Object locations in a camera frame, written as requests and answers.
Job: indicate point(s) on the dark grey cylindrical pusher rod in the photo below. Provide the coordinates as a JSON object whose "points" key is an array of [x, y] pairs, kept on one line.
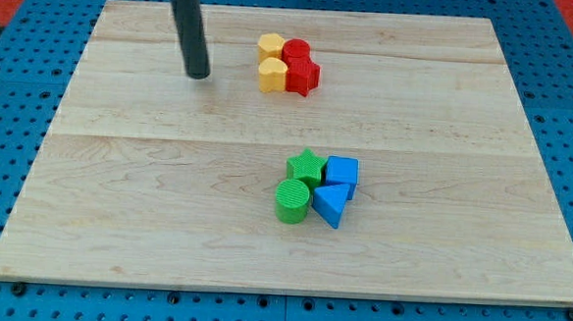
{"points": [[191, 35]]}

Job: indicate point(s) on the yellow hexagon block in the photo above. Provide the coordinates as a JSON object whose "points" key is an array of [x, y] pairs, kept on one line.
{"points": [[270, 45]]}

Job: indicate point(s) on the yellow heart block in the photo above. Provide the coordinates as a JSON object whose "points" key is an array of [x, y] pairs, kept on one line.
{"points": [[272, 75]]}

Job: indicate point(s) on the red cylinder block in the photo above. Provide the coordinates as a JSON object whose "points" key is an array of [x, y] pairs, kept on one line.
{"points": [[294, 49]]}

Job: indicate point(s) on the red star block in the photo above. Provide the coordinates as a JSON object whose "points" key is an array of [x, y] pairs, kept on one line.
{"points": [[302, 75]]}

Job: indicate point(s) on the light wooden board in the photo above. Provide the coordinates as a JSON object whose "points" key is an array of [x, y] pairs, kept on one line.
{"points": [[368, 156]]}

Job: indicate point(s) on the green star block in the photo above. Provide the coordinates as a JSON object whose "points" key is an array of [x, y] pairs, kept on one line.
{"points": [[306, 167]]}

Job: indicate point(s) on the green cylinder block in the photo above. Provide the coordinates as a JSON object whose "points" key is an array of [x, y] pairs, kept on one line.
{"points": [[292, 200]]}

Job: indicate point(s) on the blue cube block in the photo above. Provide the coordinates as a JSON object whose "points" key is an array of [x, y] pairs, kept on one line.
{"points": [[342, 170]]}

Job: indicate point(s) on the blue triangle block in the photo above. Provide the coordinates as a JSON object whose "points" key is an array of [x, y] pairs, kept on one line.
{"points": [[329, 202]]}

